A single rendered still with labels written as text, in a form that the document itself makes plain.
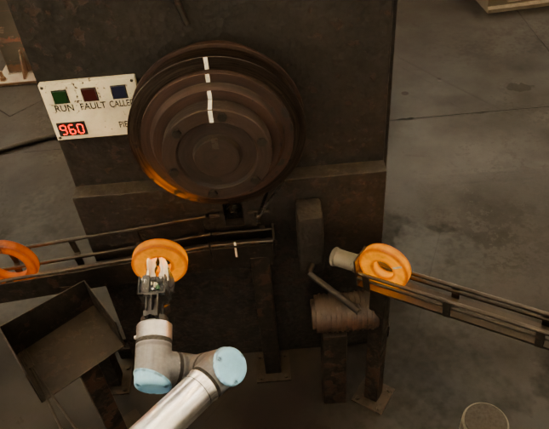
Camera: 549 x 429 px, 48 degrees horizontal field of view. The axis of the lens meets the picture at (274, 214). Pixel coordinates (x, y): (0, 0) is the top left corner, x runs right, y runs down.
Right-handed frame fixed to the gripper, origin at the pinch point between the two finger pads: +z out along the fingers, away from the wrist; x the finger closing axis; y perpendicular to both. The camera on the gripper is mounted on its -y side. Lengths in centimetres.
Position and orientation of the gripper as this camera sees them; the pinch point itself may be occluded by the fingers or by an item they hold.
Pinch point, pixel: (158, 257)
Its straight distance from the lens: 172.8
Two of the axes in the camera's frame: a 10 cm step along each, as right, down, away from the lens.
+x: -10.0, 0.8, 0.1
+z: -0.6, -8.5, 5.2
